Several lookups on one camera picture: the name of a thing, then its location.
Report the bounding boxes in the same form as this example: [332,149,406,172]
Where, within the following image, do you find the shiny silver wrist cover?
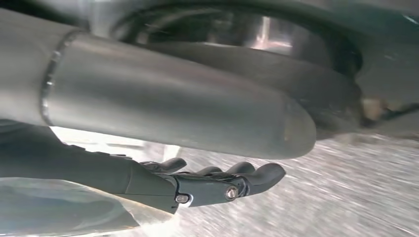
[0,177,179,237]

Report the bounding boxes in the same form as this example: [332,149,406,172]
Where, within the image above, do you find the black round base disc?
[88,0,365,132]

